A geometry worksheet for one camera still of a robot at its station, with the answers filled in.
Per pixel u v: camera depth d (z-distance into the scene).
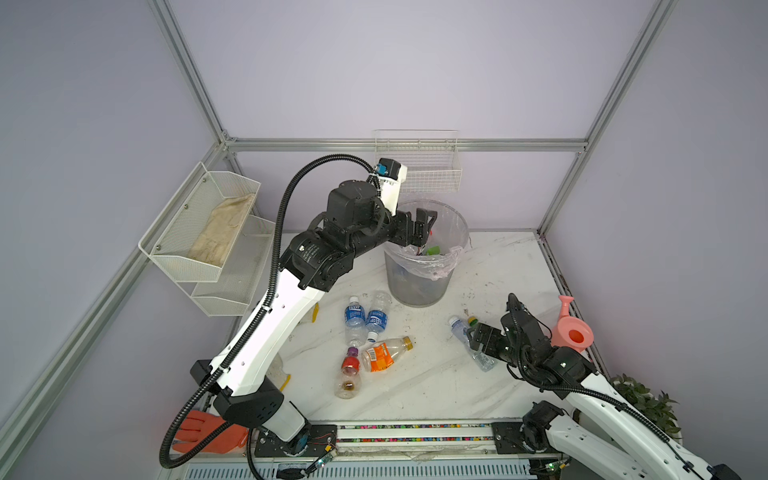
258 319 0.39
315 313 0.97
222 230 0.81
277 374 0.84
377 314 0.91
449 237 0.92
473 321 0.93
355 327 0.92
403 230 0.50
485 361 0.82
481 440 0.75
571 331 0.81
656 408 0.61
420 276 0.82
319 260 0.39
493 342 0.67
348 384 0.80
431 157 1.01
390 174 0.48
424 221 0.50
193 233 0.78
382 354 0.85
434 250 0.97
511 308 0.60
